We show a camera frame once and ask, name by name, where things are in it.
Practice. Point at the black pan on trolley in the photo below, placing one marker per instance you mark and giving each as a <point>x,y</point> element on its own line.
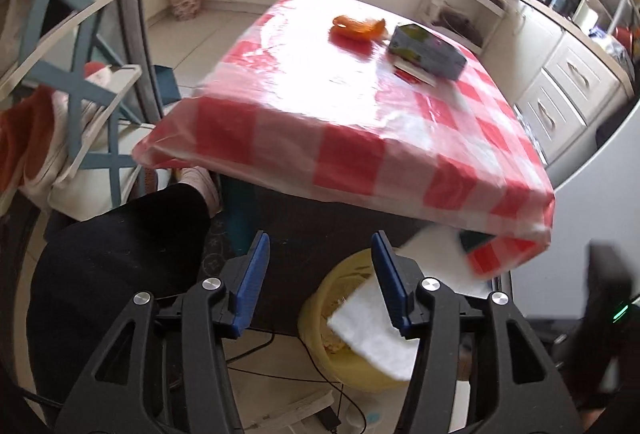
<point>459,24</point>

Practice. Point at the red wrapper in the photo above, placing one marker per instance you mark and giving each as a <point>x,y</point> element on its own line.
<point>415,73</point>

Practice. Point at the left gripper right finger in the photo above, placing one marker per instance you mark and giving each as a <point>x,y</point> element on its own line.
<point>515,387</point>

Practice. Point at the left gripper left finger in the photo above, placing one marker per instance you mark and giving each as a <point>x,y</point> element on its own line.
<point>161,368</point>

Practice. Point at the orange peel piece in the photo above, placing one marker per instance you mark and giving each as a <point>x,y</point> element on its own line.
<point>359,30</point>

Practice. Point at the blue white shoe rack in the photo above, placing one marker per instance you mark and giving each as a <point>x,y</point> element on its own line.
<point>94,57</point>

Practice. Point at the white paper sheet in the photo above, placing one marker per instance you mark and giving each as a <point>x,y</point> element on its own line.
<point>434,252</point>

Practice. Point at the juice carton box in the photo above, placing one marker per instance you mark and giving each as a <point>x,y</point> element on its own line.
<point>424,49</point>

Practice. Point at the blue dustpan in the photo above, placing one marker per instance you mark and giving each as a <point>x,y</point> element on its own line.
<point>167,85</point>

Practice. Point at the orange slippers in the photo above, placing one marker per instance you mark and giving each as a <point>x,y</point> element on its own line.
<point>34,144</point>

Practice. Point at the yellow trash bucket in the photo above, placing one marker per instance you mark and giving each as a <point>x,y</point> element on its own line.
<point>346,326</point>

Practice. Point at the red white checkered tablecloth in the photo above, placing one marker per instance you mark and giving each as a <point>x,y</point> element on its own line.
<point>294,108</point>

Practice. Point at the white kitchen trolley shelf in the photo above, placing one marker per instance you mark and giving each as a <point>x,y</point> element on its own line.
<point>486,15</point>

